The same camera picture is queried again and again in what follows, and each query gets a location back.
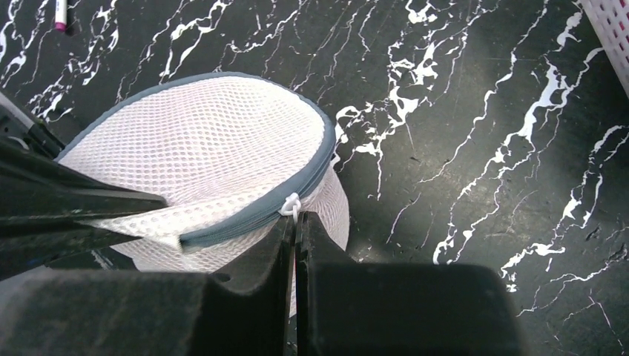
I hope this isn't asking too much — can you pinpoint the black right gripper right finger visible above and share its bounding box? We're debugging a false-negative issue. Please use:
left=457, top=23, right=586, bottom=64
left=295, top=212, right=529, bottom=355

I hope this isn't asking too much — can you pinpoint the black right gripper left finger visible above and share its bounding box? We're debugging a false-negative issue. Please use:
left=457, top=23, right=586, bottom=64
left=1, top=218, right=294, bottom=355

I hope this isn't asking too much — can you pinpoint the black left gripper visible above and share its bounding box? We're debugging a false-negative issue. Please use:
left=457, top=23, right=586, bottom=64
left=1, top=90, right=167, bottom=280

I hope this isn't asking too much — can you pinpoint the white mesh laundry bag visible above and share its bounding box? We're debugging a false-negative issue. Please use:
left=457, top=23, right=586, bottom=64
left=55, top=71, right=351, bottom=315

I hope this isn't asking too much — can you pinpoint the pink and white pen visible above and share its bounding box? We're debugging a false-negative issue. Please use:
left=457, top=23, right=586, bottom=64
left=54, top=0, right=67, bottom=33

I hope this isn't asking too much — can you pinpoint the white plastic basket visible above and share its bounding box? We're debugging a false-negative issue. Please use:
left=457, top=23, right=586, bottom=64
left=580, top=0, right=629, bottom=95

